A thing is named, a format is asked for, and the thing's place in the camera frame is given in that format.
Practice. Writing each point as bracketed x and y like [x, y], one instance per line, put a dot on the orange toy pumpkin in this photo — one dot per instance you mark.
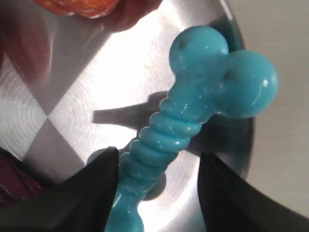
[87, 8]

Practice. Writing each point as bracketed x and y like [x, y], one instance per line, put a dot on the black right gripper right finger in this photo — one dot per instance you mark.
[230, 204]

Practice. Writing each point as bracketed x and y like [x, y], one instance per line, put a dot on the dark purple sweet potato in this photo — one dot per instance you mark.
[17, 181]

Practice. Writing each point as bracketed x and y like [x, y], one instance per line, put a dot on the teal toy bone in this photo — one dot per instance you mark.
[209, 80]

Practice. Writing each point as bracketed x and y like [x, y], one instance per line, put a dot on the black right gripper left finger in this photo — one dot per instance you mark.
[82, 203]

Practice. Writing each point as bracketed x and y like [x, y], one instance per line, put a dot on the round stainless steel plate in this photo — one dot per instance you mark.
[71, 87]

